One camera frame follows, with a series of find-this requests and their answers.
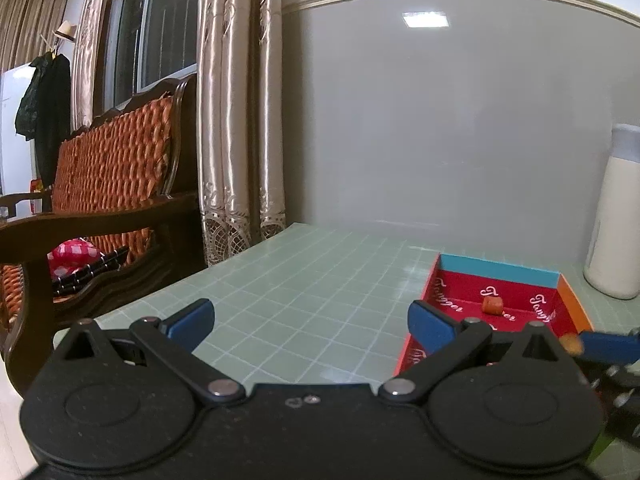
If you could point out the colourful cardboard box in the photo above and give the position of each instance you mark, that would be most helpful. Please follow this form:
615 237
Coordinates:
520 290

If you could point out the window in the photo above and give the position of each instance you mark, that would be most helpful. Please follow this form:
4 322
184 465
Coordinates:
155 25

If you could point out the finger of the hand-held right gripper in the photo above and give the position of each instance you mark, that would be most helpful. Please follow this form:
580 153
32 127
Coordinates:
622 400
610 346

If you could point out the red checkered bag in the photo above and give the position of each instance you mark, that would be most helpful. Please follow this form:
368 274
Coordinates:
72 255

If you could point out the straw hat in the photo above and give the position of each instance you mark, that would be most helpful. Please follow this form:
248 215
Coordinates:
66 30

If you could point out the red packet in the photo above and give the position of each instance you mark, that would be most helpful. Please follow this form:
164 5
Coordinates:
36 195

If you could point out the wooden sofa orange woven cushion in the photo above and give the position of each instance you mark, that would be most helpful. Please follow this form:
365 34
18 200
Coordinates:
110 170

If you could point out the white thermos jug grey lid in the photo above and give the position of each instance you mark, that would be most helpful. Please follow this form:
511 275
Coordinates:
617 210

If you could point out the carrot piece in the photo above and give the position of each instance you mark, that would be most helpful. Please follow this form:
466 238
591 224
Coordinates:
492 305

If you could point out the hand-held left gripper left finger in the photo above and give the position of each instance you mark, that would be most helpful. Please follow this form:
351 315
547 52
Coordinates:
189 321

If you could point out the beige satin curtain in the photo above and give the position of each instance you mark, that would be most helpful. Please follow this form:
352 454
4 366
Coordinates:
92 45
30 20
240 110

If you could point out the black jacket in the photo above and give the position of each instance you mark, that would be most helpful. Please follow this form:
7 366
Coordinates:
45 105

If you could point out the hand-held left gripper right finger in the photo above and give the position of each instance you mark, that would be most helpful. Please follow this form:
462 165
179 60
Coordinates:
431 324

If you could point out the white door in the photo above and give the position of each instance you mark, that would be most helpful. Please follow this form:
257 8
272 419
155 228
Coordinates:
15 130

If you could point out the small tan potato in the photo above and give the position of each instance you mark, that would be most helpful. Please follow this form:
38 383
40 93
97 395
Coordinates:
571 344

